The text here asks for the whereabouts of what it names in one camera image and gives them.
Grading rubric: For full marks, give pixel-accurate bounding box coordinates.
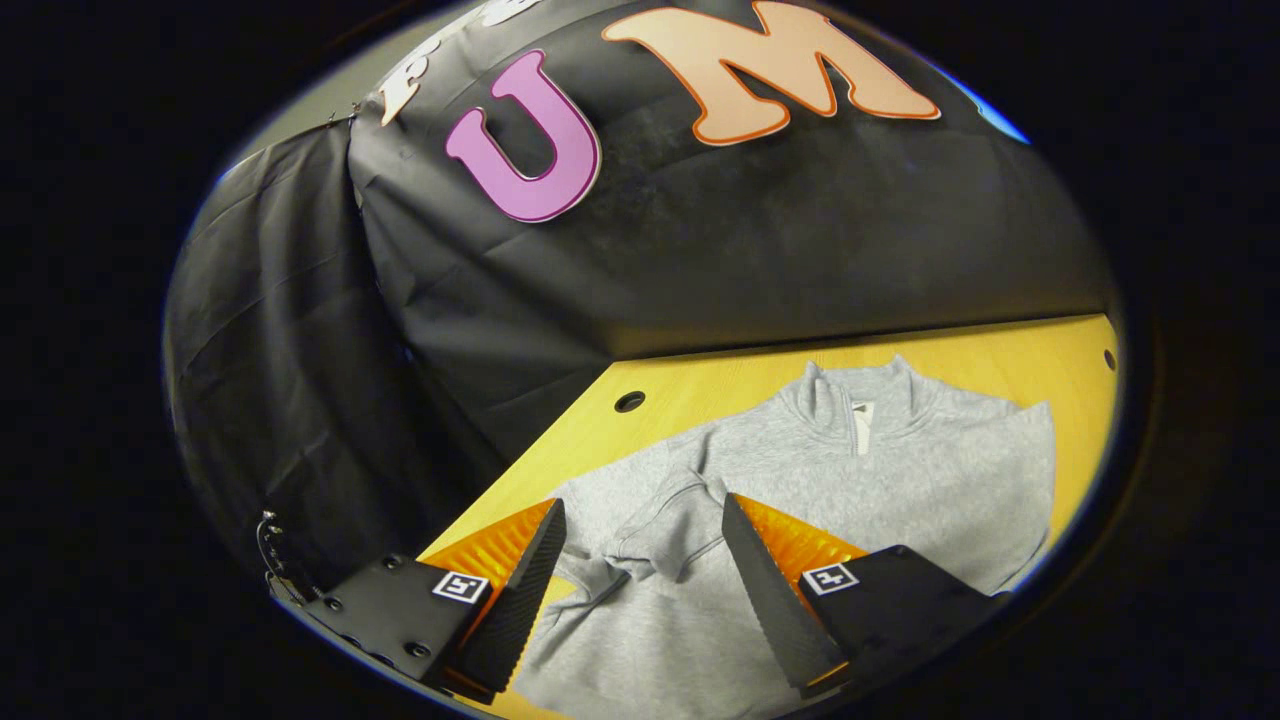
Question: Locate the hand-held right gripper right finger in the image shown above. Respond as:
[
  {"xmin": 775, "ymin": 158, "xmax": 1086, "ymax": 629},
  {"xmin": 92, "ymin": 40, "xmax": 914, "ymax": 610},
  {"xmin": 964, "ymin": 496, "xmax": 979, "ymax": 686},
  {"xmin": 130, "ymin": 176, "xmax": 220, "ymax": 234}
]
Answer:
[{"xmin": 721, "ymin": 492, "xmax": 1013, "ymax": 700}]

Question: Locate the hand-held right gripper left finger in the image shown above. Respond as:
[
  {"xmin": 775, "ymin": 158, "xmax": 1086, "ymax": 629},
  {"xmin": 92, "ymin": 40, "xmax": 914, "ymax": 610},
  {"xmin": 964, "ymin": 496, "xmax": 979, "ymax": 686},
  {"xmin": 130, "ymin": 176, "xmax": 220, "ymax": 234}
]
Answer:
[{"xmin": 304, "ymin": 498, "xmax": 568, "ymax": 697}]

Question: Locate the grey zip-neck sweatshirt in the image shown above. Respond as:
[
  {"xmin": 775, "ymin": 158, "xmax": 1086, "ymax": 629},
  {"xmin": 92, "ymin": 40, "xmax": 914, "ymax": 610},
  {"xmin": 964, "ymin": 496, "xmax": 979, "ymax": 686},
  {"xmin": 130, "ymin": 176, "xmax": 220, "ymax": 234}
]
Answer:
[{"xmin": 510, "ymin": 355, "xmax": 1059, "ymax": 720}]

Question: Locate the black backdrop cloth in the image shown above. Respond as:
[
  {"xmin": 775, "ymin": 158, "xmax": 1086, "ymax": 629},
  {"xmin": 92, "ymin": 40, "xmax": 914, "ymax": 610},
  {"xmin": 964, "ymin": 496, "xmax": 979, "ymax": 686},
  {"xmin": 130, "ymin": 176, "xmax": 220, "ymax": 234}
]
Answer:
[{"xmin": 163, "ymin": 0, "xmax": 1117, "ymax": 601}]

